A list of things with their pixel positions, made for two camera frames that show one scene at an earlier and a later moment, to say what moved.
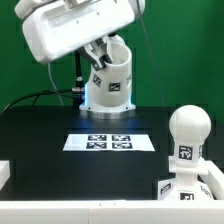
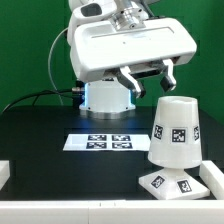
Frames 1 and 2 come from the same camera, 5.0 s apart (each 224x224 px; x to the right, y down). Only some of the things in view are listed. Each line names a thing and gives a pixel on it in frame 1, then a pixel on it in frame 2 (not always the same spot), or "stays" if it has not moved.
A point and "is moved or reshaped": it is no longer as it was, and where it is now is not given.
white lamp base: x=185 y=185 is moved or reshaped
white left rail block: x=4 y=172 stays
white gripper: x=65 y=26 to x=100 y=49
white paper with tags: x=108 y=142 stays
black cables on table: x=36 y=94 stays
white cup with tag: x=110 y=88 is moved or reshaped
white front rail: x=111 y=211 stays
